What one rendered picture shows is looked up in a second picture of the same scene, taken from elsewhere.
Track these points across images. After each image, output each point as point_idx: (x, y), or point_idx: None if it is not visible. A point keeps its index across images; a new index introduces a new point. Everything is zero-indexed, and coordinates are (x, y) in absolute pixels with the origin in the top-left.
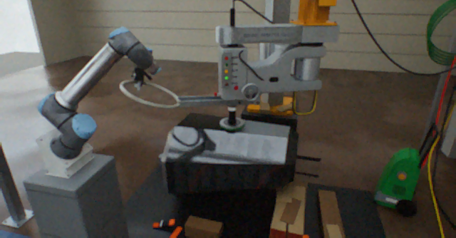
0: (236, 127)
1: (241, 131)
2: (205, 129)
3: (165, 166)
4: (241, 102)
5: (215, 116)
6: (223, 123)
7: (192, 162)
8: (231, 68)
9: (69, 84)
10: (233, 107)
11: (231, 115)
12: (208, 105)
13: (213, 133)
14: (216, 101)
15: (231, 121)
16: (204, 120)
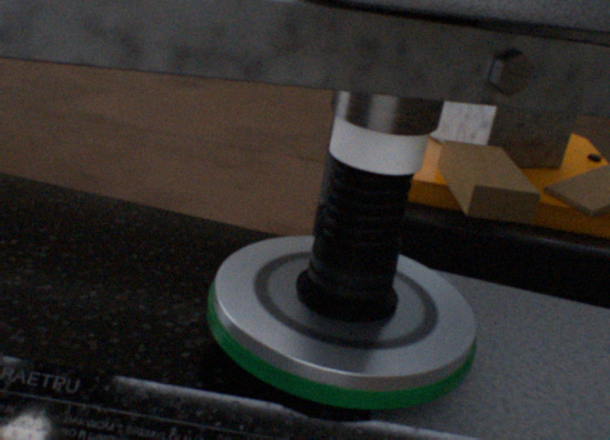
0: (428, 372)
1: (447, 409)
2: (37, 362)
3: None
4: (532, 76)
5: (149, 210)
6: (257, 311)
7: None
8: None
9: None
10: (408, 139)
11: (363, 221)
12: (98, 62)
13: (130, 422)
14: (233, 14)
15: (350, 293)
16: (46, 239)
